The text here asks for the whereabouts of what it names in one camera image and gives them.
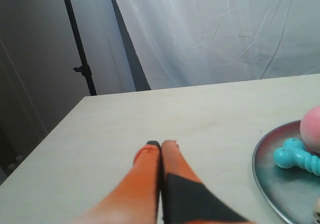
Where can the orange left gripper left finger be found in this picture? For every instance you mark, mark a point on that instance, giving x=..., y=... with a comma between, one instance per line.
x=135, y=199

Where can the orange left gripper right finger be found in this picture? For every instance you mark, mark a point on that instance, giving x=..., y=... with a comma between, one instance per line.
x=185, y=198

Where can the round metal plate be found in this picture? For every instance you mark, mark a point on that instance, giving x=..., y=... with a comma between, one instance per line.
x=293, y=192

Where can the turquoise rubber bone toy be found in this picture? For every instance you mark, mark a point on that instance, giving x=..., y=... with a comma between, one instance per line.
x=294, y=154

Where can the pink toy peach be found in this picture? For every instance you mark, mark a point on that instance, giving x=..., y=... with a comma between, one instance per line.
x=309, y=129

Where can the black backdrop stand pole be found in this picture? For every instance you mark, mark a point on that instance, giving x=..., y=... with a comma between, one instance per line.
x=84, y=68

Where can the white backdrop cloth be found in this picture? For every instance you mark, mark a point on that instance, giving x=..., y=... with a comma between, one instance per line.
x=196, y=42

